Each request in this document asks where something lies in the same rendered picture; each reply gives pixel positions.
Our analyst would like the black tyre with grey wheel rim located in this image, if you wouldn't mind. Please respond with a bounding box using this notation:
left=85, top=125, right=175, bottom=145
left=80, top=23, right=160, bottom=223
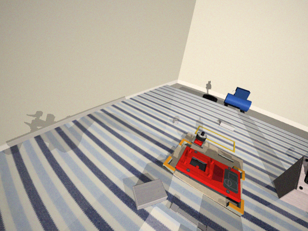
left=196, top=132, right=207, bottom=141

